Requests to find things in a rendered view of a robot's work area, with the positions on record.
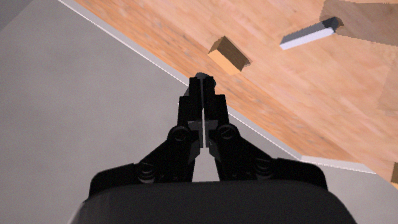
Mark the brown wooden block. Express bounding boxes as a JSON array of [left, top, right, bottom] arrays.
[[207, 36, 247, 75]]

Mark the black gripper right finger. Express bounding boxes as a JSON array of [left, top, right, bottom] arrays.
[[203, 76, 328, 190]]

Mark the grey rectangular bar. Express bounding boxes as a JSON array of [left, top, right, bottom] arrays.
[[280, 16, 339, 50]]

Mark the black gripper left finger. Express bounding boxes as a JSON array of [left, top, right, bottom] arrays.
[[88, 77, 203, 198]]

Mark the brown cube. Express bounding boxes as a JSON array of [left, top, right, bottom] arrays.
[[391, 162, 398, 189]]

